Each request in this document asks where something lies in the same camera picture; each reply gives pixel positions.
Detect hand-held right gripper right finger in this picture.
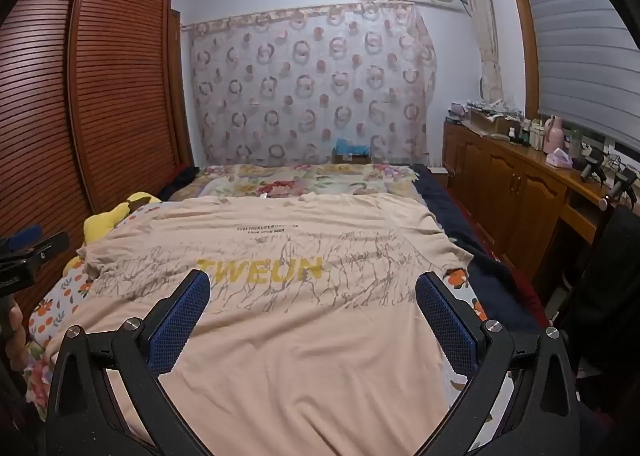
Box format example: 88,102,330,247
415,272,581,456

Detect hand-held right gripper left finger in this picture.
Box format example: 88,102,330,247
45,269,213,456

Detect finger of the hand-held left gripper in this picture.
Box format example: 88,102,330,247
27,231,71,263
10,223,43,242

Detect beige printed t-shirt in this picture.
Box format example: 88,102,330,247
45,191,473,456

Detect person's left hand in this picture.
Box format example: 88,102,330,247
0,299,27,373

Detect orange fruit print sheet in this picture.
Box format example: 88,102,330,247
27,201,518,442

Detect yellow plush toy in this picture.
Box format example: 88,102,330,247
65,191,161,272

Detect dark navy blanket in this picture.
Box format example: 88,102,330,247
415,166,541,332

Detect long wooden cabinet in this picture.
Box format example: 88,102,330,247
442,119,621,287

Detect brown slatted wooden wardrobe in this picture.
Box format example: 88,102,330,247
0,0,201,322

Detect black chair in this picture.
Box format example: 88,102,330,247
552,206,640,372

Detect floral blanket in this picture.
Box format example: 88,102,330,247
167,163,426,202

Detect small cardboard box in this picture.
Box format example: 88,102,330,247
331,149,373,166

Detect blue crumpled bag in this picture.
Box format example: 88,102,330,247
334,137,371,157

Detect row of small bottles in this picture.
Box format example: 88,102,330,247
507,116,547,151

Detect cardboard box of clutter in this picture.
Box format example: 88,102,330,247
467,101,523,134

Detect black handheld device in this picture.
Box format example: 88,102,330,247
597,169,638,209
572,146,608,182

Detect circle print sheer curtain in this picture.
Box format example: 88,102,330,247
182,1,438,169

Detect beige tied curtain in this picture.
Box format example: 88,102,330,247
457,0,503,104

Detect grey window blind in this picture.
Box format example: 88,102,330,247
517,0,640,147

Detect wooden window frame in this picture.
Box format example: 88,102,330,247
502,0,543,117

